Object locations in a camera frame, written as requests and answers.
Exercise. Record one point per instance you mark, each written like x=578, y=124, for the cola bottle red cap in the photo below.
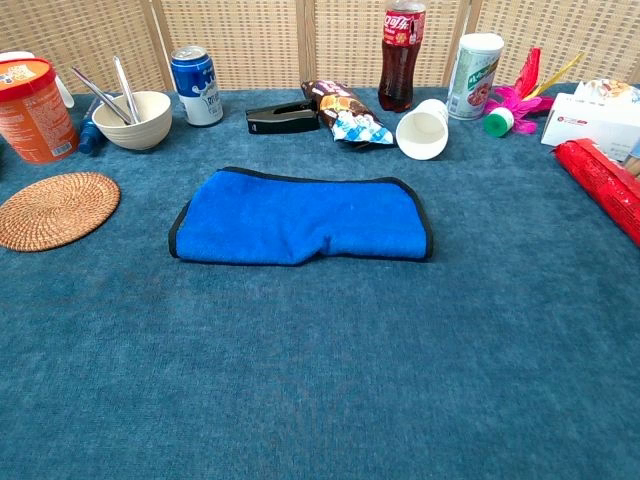
x=400, y=75

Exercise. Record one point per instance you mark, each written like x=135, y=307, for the orange instant noodle tub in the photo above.
x=35, y=115

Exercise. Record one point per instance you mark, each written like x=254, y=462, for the metal spoon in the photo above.
x=95, y=89
x=125, y=85

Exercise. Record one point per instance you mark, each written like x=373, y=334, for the white snack bag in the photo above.
x=605, y=89

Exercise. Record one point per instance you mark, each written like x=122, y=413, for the round woven rattan coaster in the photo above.
x=55, y=210

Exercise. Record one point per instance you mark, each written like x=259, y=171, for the red biscuit pack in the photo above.
x=605, y=185

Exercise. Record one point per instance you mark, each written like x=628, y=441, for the blue table cloth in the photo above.
x=320, y=400

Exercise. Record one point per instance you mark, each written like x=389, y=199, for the white paper cup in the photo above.
x=420, y=135

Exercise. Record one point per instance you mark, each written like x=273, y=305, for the grey microfibre cloth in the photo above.
x=300, y=220

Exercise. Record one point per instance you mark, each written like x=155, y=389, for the white tissue box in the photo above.
x=585, y=125

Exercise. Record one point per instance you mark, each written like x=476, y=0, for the black stapler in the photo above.
x=280, y=122

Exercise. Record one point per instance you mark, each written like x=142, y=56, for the brown snack bag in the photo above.
x=345, y=112

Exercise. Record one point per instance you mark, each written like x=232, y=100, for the green and white porridge can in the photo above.
x=472, y=75

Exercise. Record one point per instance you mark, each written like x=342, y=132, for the pink feather shuttlecock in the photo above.
x=500, y=122

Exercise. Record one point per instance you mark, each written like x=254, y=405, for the rattan folding screen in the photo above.
x=250, y=40

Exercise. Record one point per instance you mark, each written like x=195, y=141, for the blue and white drink can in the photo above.
x=200, y=95

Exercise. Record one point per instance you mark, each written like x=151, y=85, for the small blue bottle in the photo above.
x=90, y=137

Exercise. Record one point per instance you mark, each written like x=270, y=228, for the beige ribbed bowl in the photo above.
x=142, y=131

